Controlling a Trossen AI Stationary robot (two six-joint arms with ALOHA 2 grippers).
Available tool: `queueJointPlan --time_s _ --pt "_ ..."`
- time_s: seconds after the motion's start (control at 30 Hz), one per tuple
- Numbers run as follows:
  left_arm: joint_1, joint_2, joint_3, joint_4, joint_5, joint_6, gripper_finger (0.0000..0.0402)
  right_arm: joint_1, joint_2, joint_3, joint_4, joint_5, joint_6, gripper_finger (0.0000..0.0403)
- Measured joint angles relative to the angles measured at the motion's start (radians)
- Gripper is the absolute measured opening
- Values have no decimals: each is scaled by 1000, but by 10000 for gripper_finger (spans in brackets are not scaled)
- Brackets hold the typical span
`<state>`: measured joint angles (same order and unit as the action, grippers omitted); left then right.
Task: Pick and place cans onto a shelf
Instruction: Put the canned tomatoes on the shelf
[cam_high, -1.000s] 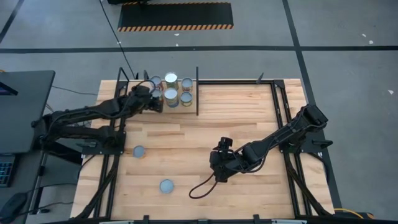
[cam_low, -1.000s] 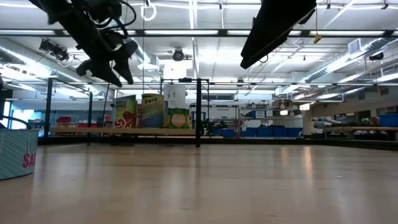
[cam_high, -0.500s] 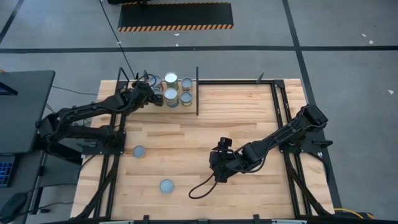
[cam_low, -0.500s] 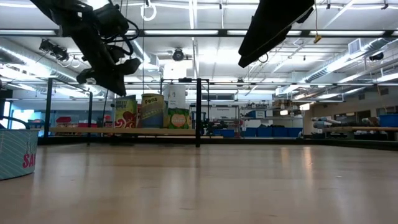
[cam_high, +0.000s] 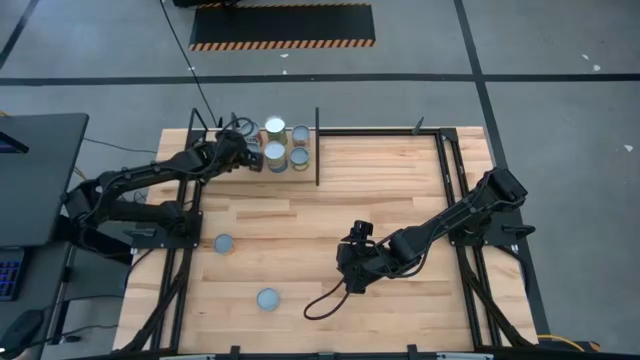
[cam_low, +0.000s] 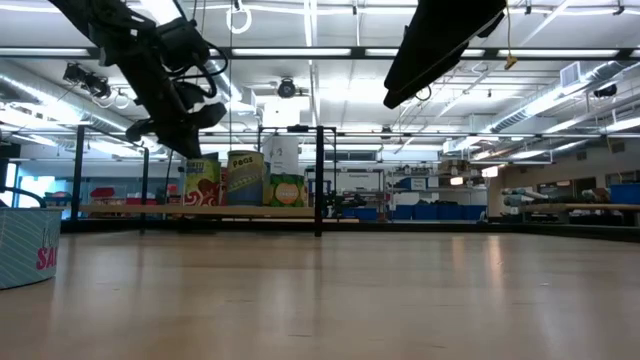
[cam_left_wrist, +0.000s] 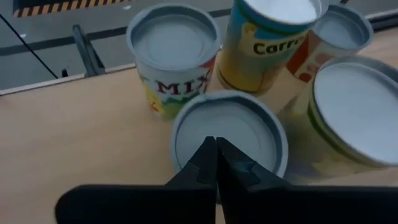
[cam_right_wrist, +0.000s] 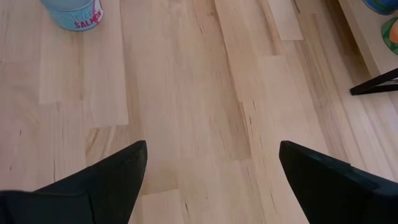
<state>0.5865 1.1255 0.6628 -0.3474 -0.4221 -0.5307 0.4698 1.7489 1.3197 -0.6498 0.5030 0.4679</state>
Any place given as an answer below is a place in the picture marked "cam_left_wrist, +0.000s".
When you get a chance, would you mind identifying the wooden shelf board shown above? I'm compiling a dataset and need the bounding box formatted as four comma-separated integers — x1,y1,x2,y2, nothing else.
0,26,398,224

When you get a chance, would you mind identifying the thin black hanging cable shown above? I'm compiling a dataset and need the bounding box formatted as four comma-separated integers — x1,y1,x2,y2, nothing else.
0,14,60,80

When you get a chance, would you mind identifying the green red spaghetti can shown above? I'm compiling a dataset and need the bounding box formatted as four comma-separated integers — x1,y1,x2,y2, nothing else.
170,90,289,187

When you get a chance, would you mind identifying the red white diced tomatoes can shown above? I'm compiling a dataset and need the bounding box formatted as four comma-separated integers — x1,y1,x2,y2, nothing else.
285,4,374,84

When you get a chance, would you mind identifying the black aluminium table frame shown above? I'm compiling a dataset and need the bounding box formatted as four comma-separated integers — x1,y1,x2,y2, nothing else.
365,12,398,33

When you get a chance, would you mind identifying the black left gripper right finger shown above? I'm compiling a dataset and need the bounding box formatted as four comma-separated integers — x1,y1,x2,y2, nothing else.
216,137,398,224

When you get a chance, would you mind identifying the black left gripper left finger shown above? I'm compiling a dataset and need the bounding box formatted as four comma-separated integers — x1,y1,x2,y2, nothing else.
55,136,218,224

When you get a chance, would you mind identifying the cream blue peas can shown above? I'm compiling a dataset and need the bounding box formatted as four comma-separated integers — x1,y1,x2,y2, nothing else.
276,55,398,184

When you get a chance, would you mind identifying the black angled bracket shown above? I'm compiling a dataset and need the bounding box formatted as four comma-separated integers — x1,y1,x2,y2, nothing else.
72,24,107,78

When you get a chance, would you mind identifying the white mix box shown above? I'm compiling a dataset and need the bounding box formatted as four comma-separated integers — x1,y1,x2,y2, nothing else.
126,3,222,122

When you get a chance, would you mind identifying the blue yellow carrots can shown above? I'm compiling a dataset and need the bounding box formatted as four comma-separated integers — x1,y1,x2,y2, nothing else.
216,0,330,96

